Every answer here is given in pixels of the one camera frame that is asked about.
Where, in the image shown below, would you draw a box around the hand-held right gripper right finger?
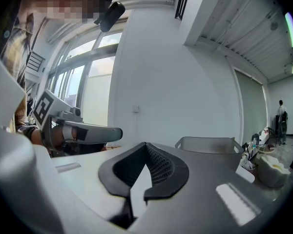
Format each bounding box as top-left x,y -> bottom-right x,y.
143,142 -> 190,201

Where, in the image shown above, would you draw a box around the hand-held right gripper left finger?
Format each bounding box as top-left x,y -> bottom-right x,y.
98,142 -> 147,198

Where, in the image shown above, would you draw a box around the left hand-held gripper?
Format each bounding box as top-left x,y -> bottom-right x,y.
31,88 -> 124,152

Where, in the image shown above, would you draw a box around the white plastic basket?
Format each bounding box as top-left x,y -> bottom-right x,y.
174,136 -> 245,173

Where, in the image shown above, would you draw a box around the person's left forearm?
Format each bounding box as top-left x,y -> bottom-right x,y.
21,127 -> 44,146

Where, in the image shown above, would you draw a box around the person's left hand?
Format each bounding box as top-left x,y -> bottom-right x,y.
51,125 -> 76,149

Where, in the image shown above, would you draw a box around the large glass window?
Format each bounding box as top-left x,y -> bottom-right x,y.
45,32 -> 123,129

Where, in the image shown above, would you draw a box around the dark louvred grille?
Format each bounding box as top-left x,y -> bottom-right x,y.
26,52 -> 46,72

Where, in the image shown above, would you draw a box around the beige round bowl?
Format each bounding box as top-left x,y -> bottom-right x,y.
255,144 -> 276,156

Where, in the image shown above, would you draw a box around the grey roller blind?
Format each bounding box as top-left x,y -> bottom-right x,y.
233,68 -> 269,146

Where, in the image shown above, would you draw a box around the plaid shirt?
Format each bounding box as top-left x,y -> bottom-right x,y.
0,0 -> 43,134

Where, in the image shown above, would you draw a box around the white ceiling pipes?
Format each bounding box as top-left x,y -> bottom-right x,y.
111,0 -> 176,10

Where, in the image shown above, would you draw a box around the black ceiling vent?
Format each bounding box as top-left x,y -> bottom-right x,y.
174,0 -> 192,21

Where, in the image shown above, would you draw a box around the black head camera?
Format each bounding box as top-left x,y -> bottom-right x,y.
93,1 -> 126,33

